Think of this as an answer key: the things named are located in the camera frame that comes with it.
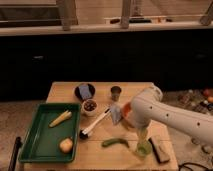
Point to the black chair back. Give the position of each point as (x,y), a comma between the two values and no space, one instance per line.
(15,151)

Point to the green plastic cup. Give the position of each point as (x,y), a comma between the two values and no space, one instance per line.
(143,148)

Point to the yellow potato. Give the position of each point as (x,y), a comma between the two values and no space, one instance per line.
(66,145)

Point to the green plastic tray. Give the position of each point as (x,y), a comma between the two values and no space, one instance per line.
(41,144)

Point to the black plate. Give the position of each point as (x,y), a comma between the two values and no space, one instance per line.
(91,88)

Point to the white bowl with nuts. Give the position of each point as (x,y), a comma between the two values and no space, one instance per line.
(89,107)

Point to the small metal cup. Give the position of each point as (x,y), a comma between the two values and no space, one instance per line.
(115,93)

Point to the grey blue cloth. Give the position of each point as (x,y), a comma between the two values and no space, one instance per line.
(116,115)

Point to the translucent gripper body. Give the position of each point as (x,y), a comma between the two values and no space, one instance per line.
(142,134)

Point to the red bowl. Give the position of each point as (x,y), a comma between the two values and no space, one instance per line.
(125,112)

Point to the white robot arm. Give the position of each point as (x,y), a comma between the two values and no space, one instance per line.
(147,105)

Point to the yellow corn cob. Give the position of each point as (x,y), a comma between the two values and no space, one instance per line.
(62,117)

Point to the blue sponge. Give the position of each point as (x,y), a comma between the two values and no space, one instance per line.
(84,91)

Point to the green pepper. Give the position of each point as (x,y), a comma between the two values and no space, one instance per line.
(107,143)

